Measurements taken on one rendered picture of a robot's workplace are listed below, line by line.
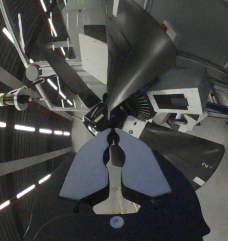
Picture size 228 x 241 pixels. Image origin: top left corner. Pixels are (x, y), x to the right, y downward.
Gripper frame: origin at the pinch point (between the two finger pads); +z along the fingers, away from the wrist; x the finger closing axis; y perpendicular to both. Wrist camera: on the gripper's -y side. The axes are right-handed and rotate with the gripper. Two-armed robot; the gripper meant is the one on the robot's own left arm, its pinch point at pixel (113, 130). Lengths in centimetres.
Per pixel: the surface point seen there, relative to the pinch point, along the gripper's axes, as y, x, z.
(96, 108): 6.9, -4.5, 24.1
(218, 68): -10, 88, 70
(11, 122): 192, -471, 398
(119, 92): -2.1, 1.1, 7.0
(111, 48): -8.6, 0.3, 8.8
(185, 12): -47, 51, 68
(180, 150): 13.0, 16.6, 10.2
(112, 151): 29.0, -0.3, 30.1
